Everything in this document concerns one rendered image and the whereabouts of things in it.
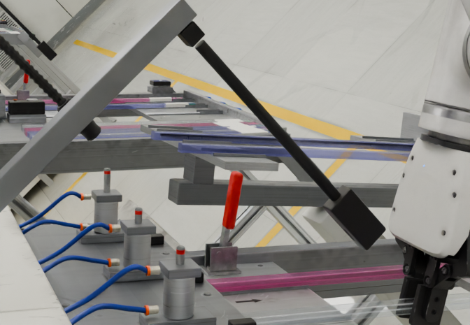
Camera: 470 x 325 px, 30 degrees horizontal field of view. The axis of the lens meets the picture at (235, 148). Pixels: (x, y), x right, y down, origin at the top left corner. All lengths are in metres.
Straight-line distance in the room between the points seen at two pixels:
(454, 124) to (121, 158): 1.01
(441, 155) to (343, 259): 0.26
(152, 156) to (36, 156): 1.20
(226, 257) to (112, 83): 0.43
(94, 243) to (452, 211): 0.32
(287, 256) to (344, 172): 2.10
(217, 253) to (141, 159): 0.82
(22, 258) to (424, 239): 0.35
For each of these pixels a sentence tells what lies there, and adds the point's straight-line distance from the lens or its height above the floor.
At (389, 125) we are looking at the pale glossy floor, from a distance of 3.13.
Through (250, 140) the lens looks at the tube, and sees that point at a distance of 1.21.
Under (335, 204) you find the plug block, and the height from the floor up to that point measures 1.17.
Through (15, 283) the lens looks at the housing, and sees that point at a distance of 0.65.
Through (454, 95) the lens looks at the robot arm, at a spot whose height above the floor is 1.09.
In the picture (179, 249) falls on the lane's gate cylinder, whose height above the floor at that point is 1.22.
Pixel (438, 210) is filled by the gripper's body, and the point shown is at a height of 1.02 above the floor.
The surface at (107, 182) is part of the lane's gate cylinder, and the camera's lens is 0.81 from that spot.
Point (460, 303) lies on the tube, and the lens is 0.88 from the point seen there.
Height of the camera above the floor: 1.47
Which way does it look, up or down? 23 degrees down
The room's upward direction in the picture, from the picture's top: 43 degrees counter-clockwise
